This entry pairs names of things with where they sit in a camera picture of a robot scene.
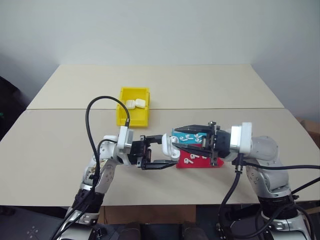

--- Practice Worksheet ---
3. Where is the brown cardboard box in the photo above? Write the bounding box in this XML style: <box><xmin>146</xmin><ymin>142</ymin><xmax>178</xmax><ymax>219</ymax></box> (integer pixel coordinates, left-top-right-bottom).
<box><xmin>295</xmin><ymin>116</ymin><xmax>320</xmax><ymax>149</ymax></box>

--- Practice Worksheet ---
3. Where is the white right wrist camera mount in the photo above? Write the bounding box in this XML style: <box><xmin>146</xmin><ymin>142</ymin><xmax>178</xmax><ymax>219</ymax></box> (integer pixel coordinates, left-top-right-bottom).
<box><xmin>229</xmin><ymin>121</ymin><xmax>253</xmax><ymax>155</ymax></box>

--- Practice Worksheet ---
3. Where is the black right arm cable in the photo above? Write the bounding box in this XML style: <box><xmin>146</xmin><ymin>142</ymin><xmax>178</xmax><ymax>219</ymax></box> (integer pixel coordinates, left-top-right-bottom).
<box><xmin>216</xmin><ymin>152</ymin><xmax>320</xmax><ymax>240</ymax></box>

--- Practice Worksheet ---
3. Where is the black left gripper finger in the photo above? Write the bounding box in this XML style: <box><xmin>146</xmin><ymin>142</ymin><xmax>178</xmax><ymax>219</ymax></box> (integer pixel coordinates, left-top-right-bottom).
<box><xmin>142</xmin><ymin>159</ymin><xmax>180</xmax><ymax>171</ymax></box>
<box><xmin>145</xmin><ymin>134</ymin><xmax>165</xmax><ymax>146</ymax></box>

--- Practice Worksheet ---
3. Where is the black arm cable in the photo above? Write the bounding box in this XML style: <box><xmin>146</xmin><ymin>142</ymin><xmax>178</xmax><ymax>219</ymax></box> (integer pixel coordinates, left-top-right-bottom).
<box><xmin>53</xmin><ymin>95</ymin><xmax>131</xmax><ymax>240</ymax></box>
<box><xmin>216</xmin><ymin>152</ymin><xmax>320</xmax><ymax>240</ymax></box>

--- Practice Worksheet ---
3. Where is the black pad with white dots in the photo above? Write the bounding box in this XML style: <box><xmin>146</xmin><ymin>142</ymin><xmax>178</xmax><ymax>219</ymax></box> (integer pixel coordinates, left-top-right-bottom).
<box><xmin>0</xmin><ymin>205</ymin><xmax>67</xmax><ymax>240</ymax></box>

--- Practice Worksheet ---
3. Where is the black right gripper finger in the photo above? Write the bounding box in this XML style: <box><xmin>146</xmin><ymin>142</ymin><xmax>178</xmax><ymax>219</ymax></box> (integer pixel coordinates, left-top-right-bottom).
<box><xmin>174</xmin><ymin>123</ymin><xmax>214</xmax><ymax>138</ymax></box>
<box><xmin>172</xmin><ymin>141</ymin><xmax>213</xmax><ymax>159</ymax></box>

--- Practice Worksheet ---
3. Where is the blue earbud tray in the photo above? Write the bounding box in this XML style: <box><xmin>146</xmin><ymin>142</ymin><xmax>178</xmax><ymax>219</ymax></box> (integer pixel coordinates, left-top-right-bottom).
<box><xmin>170</xmin><ymin>128</ymin><xmax>209</xmax><ymax>146</ymax></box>

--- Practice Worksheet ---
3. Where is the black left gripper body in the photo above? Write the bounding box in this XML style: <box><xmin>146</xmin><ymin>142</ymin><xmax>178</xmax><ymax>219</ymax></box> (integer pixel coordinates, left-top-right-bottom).
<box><xmin>128</xmin><ymin>134</ymin><xmax>154</xmax><ymax>171</ymax></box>

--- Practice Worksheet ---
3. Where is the white earbud case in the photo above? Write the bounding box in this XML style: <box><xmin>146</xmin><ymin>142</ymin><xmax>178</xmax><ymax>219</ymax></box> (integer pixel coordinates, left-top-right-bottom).
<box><xmin>134</xmin><ymin>98</ymin><xmax>147</xmax><ymax>110</ymax></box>
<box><xmin>124</xmin><ymin>99</ymin><xmax>137</xmax><ymax>111</ymax></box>
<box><xmin>160</xmin><ymin>133</ymin><xmax>182</xmax><ymax>162</ymax></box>

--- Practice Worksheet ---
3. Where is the closed white earbud case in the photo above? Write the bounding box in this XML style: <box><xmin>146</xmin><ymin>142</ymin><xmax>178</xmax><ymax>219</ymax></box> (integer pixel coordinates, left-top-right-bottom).
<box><xmin>134</xmin><ymin>98</ymin><xmax>147</xmax><ymax>110</ymax></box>
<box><xmin>124</xmin><ymin>99</ymin><xmax>137</xmax><ymax>111</ymax></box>

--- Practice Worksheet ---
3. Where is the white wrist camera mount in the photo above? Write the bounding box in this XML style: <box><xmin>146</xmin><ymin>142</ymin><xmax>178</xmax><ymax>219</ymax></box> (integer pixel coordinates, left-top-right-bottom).
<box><xmin>229</xmin><ymin>121</ymin><xmax>253</xmax><ymax>155</ymax></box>
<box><xmin>116</xmin><ymin>125</ymin><xmax>136</xmax><ymax>155</ymax></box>

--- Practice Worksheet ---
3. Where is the red earbud tray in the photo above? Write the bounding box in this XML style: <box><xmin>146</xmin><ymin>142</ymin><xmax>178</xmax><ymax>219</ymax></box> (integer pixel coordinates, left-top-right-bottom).
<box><xmin>175</xmin><ymin>146</ymin><xmax>225</xmax><ymax>170</ymax></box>

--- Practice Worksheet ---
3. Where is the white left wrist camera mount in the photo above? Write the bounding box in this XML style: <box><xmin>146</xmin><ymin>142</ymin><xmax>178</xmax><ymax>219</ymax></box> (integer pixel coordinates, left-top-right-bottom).
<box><xmin>116</xmin><ymin>125</ymin><xmax>136</xmax><ymax>155</ymax></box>

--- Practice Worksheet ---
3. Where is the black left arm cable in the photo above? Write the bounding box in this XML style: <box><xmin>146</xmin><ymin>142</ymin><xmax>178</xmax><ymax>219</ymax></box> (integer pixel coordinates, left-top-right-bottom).
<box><xmin>53</xmin><ymin>95</ymin><xmax>131</xmax><ymax>240</ymax></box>

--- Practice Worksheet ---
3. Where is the yellow plastic bin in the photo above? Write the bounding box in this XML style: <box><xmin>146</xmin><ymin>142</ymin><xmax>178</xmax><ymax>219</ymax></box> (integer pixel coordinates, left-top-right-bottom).
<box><xmin>115</xmin><ymin>86</ymin><xmax>153</xmax><ymax>129</ymax></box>

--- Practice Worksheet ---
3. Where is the brown rounded shape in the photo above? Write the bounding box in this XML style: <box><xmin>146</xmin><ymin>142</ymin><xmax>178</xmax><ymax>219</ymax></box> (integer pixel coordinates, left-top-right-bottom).
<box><xmin>181</xmin><ymin>220</ymin><xmax>202</xmax><ymax>240</ymax></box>
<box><xmin>119</xmin><ymin>220</ymin><xmax>142</xmax><ymax>240</ymax></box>

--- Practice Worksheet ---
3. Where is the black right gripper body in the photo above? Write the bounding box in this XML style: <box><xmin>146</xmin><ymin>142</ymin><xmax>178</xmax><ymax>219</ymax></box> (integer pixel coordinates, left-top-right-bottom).
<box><xmin>201</xmin><ymin>120</ymin><xmax>232</xmax><ymax>167</ymax></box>

